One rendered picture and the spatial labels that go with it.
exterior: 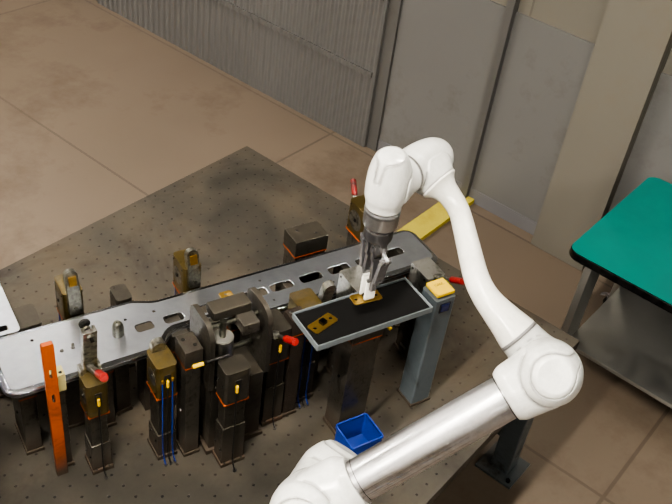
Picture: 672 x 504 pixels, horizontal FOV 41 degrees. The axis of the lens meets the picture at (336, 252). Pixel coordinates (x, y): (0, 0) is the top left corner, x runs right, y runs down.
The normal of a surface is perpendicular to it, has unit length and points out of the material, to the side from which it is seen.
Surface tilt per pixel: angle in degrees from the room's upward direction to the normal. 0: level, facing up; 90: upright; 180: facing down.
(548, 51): 90
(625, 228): 0
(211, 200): 0
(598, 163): 90
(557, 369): 48
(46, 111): 0
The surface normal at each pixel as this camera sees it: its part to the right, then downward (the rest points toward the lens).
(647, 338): 0.11, -0.77
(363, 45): -0.64, 0.43
